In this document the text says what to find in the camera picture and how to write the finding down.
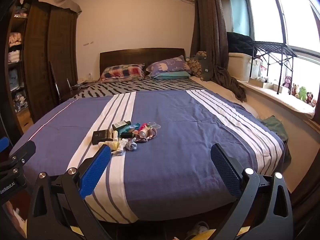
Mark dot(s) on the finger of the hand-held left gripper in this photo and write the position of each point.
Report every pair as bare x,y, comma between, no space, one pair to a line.
23,150
3,144

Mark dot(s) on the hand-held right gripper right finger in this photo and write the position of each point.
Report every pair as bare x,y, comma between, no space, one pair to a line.
225,170

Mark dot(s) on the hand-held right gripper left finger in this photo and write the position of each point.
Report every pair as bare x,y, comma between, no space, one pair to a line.
95,173

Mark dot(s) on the white bottle yellow cap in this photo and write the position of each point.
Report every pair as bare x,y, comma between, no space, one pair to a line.
110,144

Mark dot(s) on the clear plastic box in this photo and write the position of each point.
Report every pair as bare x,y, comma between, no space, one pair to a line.
154,124

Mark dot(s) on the black flat box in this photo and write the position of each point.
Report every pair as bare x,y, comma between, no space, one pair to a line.
101,137

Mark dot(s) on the small white bottle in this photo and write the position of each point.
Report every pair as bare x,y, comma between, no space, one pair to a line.
115,135

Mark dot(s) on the grey patterned sock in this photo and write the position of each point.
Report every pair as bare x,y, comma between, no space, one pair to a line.
130,145

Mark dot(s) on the small black pouch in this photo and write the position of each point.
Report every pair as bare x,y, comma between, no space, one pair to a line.
128,135

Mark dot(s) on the dark green packet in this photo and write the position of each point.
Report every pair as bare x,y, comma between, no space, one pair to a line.
120,125

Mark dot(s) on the blue white striped bedspread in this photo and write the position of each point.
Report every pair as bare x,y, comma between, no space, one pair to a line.
175,140

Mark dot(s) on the white slipper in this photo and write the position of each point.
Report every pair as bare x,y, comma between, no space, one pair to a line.
198,228

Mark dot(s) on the green cloth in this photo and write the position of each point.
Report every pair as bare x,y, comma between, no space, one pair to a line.
273,127

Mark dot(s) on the colourful pink toy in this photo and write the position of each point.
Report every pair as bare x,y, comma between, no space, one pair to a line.
143,130

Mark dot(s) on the grey brown hair band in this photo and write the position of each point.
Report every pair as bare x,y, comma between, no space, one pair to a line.
150,137

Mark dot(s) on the folded light blue clothes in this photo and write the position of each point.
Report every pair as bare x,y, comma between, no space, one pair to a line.
15,78

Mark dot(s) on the folded white clothes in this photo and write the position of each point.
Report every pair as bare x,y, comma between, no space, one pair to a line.
14,56

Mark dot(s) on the dark wooden wardrobe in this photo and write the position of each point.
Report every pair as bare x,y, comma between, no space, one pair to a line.
50,60

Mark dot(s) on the grey zebra pattern sheet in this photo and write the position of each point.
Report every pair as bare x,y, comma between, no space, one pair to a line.
140,86

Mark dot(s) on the dark green cushion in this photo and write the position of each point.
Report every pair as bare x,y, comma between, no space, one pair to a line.
206,71

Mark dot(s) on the plaid pillow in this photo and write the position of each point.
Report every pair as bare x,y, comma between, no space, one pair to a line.
120,73

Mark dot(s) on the white plastic storage box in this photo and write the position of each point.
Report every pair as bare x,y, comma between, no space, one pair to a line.
238,66

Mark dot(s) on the small white storage box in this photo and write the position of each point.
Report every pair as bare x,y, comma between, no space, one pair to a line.
255,68

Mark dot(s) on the folded pink clothes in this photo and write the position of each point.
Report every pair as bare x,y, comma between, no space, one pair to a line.
15,38

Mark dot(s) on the brown plush bear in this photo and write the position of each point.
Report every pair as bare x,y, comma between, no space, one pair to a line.
295,90

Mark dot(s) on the purple plush monkey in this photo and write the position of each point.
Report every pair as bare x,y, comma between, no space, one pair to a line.
287,82

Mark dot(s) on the brown patterned cushion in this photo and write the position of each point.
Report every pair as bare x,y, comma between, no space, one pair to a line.
195,66

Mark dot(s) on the teal pillow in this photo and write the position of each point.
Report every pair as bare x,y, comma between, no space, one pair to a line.
172,75

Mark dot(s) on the green plush frog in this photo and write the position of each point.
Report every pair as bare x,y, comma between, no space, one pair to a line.
303,93

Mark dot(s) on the red brown plush monkey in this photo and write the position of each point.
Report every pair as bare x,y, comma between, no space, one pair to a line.
310,98

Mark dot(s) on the purple elephant print pillow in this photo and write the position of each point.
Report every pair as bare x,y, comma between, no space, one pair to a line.
170,65

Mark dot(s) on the dark wooden headboard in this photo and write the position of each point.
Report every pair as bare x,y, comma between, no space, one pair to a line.
130,56

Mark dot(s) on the black jacket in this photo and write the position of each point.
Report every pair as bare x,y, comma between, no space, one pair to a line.
240,43

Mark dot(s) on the black folding rack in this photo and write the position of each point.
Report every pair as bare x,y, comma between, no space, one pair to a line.
275,47

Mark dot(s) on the brown curtain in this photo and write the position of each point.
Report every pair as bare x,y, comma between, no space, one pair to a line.
210,30

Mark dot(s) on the teal roller blind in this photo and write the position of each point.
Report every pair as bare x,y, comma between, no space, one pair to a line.
237,7

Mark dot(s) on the large window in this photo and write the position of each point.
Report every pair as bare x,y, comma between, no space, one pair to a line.
297,17

